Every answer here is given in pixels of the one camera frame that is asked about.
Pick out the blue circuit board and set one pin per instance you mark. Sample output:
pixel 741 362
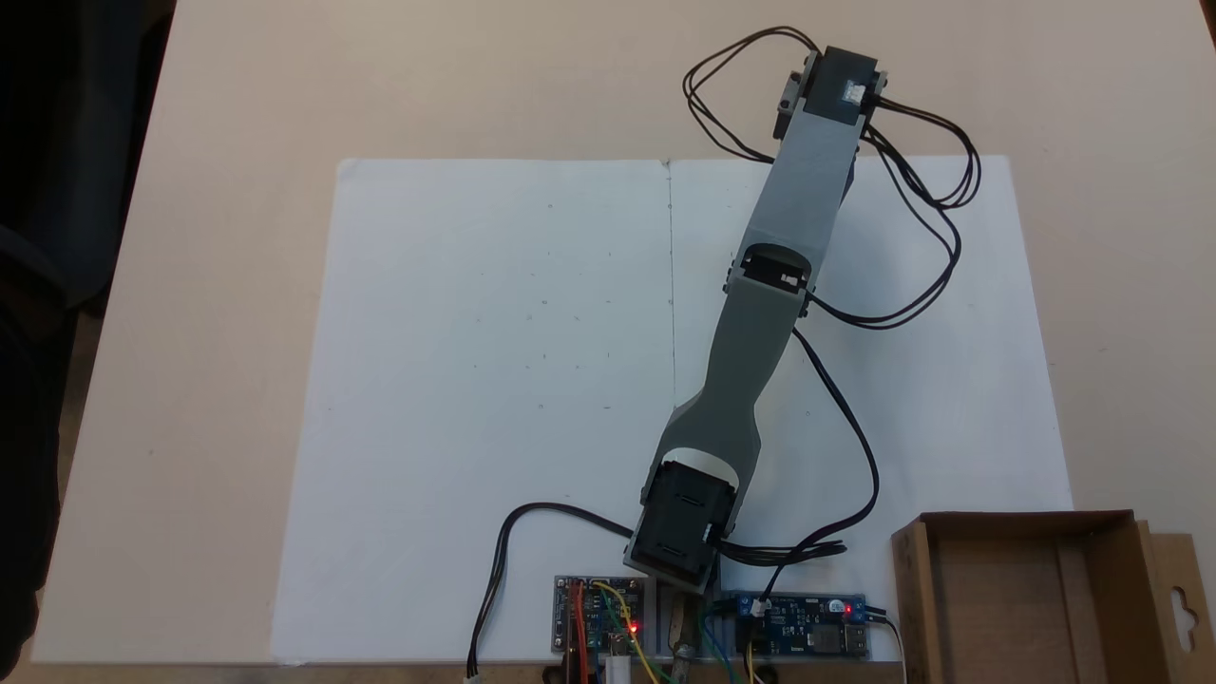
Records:
pixel 807 627

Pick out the white paper sheet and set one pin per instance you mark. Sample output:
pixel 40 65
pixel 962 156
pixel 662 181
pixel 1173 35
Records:
pixel 950 399
pixel 427 380

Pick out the white plug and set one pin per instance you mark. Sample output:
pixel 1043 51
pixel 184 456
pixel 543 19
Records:
pixel 617 670

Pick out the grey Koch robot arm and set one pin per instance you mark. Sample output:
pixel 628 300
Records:
pixel 750 361

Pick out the metal camera stand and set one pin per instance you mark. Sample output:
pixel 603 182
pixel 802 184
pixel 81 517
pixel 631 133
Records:
pixel 684 646

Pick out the brown cardboard box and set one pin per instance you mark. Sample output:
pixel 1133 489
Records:
pixel 997 608

